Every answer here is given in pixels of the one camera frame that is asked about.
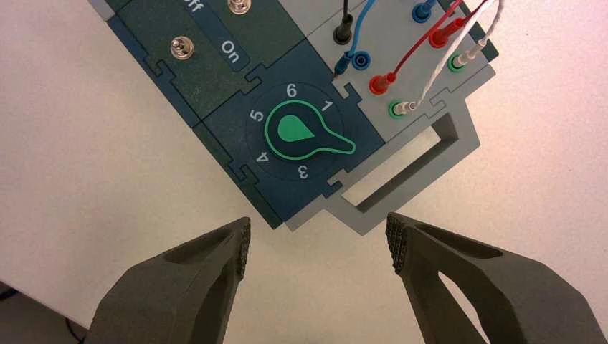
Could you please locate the black banana plug cable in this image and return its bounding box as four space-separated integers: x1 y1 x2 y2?
333 0 356 45

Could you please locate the blue banana socket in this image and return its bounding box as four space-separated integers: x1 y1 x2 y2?
352 50 374 72

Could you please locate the white banana plug cable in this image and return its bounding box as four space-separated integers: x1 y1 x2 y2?
395 0 503 116
453 0 505 68

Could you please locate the light grey socket panel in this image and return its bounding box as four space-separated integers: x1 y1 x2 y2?
277 0 500 143

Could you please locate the dark blue dial panel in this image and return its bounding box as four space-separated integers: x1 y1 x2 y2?
192 40 386 231

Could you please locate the blue banana plug cable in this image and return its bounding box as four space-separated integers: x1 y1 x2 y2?
411 0 437 24
332 0 379 78

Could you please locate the dark green toggle switch panel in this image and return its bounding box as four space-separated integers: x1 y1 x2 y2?
102 0 308 129

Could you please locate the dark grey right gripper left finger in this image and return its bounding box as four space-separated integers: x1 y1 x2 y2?
87 216 252 344

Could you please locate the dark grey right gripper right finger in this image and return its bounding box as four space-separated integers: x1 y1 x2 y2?
385 211 608 344

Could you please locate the red banana plug cable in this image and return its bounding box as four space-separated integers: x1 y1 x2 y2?
429 0 490 49
369 0 465 96

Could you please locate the green outlined rotary knob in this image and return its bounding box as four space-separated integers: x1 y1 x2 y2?
264 99 356 161

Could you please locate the light grey board handle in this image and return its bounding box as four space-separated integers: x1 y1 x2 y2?
285 64 482 237

